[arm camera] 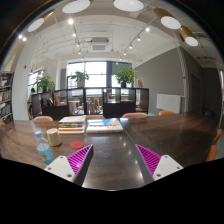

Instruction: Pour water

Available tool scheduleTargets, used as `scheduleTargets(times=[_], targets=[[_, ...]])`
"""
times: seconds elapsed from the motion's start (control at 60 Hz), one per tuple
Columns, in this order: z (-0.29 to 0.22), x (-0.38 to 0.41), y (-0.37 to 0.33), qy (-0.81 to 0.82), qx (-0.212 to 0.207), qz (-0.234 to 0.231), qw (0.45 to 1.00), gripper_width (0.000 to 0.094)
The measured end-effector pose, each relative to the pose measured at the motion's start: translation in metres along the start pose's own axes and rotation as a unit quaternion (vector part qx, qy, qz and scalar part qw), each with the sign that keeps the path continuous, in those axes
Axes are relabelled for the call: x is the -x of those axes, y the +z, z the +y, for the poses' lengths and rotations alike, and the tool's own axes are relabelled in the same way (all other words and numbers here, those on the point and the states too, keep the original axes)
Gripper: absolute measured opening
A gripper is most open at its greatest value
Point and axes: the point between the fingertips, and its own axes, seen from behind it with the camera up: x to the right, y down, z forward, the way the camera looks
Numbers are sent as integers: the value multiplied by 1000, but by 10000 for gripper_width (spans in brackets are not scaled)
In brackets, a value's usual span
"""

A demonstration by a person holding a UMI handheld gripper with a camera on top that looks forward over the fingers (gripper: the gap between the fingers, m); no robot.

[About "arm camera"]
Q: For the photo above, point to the orange chair behind books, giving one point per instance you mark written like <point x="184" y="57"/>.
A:
<point x="94" y="117"/>

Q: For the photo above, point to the orange chair right side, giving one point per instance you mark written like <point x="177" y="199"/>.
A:
<point x="211" y="155"/>

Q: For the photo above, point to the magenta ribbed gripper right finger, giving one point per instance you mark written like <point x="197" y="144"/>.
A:
<point x="153" y="166"/>

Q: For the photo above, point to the red round coaster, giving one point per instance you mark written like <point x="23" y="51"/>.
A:
<point x="76" y="145"/>

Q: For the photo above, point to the dark low shelving unit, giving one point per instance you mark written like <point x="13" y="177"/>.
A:
<point x="110" y="102"/>

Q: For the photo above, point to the right potted green plant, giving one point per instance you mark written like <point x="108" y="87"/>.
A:
<point x="124" y="76"/>

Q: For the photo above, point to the ceiling air conditioner unit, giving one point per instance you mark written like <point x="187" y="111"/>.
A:
<point x="99" y="44"/>

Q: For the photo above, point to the beige ceramic cup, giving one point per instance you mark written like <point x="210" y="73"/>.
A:
<point x="53" y="137"/>

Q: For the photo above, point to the left potted green plant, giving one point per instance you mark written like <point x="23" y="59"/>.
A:
<point x="44" y="82"/>

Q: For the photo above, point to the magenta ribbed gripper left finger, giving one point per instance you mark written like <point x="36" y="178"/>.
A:
<point x="74" y="167"/>

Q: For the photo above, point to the white radiator panel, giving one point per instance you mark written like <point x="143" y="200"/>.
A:
<point x="168" y="102"/>

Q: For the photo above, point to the seated person in background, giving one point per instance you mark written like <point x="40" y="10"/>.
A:
<point x="29" y="101"/>

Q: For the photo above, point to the orange chair centre right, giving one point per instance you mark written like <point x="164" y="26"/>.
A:
<point x="134" y="115"/>

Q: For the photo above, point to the middle potted green plant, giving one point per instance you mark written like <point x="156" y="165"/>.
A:
<point x="80" y="78"/>

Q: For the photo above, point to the orange chair far right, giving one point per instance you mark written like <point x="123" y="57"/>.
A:
<point x="161" y="113"/>

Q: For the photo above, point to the stack of books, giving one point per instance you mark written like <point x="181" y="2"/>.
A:
<point x="72" y="124"/>

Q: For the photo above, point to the orange chair far left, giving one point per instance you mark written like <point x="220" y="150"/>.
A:
<point x="43" y="118"/>

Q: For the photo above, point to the potted green plant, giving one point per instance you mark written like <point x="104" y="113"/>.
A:
<point x="80" y="78"/>
<point x="124" y="76"/>
<point x="44" y="82"/>

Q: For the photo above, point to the tall bookshelf with books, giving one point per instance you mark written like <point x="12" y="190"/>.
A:
<point x="6" y="81"/>

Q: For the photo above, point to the clear plastic water bottle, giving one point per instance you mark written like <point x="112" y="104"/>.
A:
<point x="43" y="148"/>

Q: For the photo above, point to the large white flat book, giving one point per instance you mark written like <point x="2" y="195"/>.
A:
<point x="104" y="126"/>

